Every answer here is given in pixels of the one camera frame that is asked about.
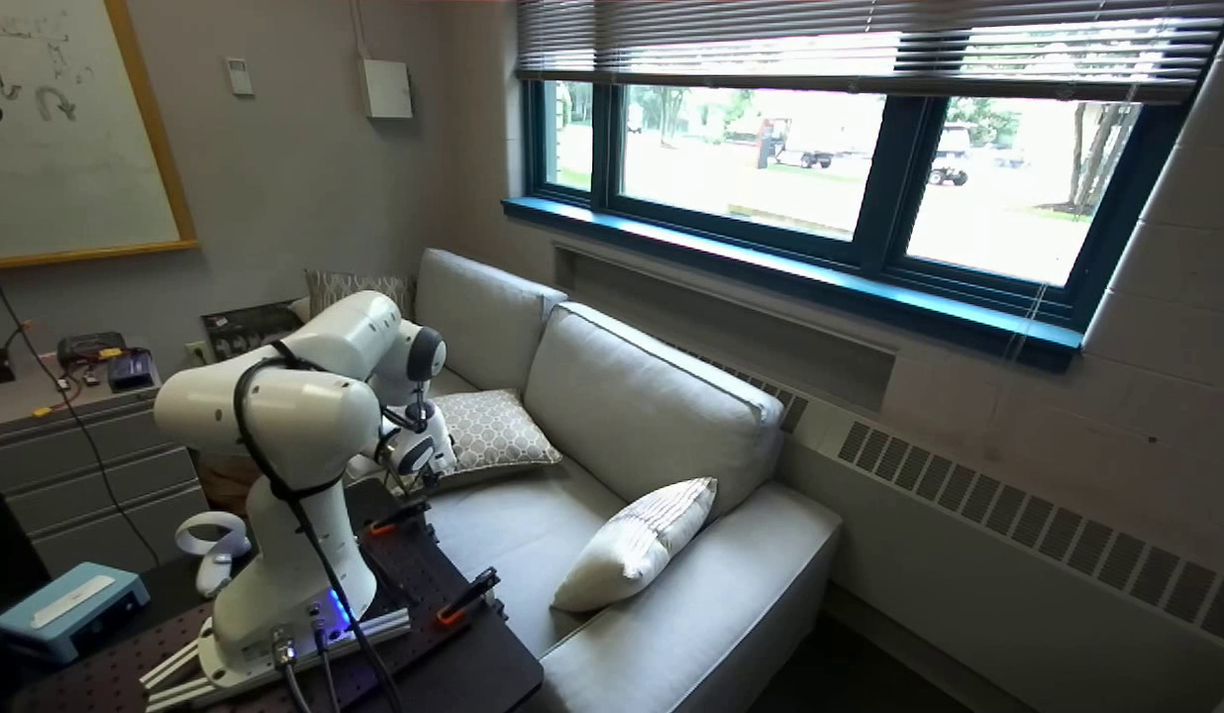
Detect wide blue-framed window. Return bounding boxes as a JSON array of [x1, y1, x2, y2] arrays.
[[498, 70, 1190, 357]]

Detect white wall box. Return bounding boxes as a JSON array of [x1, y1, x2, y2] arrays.
[[360, 53, 418, 128]]

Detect black electronic device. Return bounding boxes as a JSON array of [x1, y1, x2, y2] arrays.
[[57, 329, 133, 374]]

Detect black orange clamp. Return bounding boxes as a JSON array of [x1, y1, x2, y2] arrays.
[[365, 491, 438, 544], [430, 563, 504, 633]]

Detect grey two-seat sofa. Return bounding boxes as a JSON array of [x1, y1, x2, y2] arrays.
[[246, 247, 844, 713]]

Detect wood-framed whiteboard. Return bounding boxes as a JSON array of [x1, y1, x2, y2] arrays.
[[0, 0, 207, 272]]

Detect octagon patterned square pillow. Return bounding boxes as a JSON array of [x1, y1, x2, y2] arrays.
[[424, 383, 567, 491]]

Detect small cream lumbar pillow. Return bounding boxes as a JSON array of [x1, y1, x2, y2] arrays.
[[547, 470, 720, 618]]

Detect dark device with purple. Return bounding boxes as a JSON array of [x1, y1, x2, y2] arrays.
[[102, 347, 162, 396]]

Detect light blue box device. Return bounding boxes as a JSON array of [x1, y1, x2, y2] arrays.
[[0, 560, 155, 666]]

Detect black robot table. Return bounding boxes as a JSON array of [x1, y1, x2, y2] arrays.
[[7, 481, 547, 713]]

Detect black wire tray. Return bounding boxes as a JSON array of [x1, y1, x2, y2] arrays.
[[197, 297, 310, 366]]

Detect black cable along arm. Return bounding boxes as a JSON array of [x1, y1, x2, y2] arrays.
[[228, 337, 444, 713]]

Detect white VR controller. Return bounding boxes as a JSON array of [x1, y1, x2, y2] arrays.
[[171, 507, 259, 601]]

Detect grey drawer cabinet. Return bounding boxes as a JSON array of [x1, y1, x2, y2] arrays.
[[0, 362, 212, 577]]

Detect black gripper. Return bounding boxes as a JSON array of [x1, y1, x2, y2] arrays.
[[385, 400, 455, 500]]

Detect baseboard heater grille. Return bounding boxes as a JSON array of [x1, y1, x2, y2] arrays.
[[785, 392, 1224, 648]]

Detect diamond patterned beige pillow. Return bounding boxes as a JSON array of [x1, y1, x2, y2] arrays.
[[303, 269, 411, 316]]

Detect dark horizontal window blinds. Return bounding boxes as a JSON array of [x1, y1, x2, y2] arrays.
[[513, 0, 1224, 107]]

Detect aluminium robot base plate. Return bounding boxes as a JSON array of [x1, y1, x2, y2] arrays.
[[137, 601, 421, 713]]

